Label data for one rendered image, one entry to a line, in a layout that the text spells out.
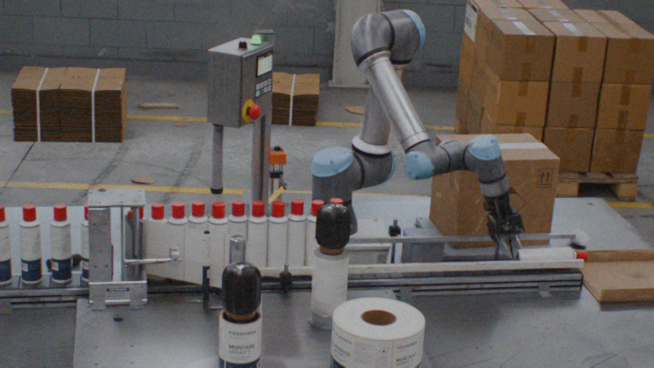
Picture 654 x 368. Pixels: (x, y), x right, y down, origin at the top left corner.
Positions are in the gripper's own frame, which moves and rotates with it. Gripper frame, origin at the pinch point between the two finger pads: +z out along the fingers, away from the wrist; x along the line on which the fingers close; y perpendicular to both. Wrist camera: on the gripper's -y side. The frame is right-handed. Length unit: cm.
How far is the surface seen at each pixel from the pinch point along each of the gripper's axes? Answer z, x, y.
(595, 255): 17.0, 26.2, -12.0
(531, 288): 9.3, 1.7, 5.5
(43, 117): 23, -164, -385
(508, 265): 0.7, -2.6, 4.9
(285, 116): 82, -28, -415
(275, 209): -36, -57, 2
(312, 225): -29, -49, 3
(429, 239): -10.9, -20.0, -2.7
